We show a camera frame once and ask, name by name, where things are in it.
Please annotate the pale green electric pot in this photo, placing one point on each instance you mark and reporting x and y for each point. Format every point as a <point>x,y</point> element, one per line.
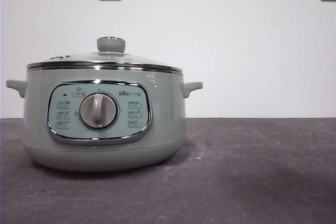
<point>162,119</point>

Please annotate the glass lid with green knob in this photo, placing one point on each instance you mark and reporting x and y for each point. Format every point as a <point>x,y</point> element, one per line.
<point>110,45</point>

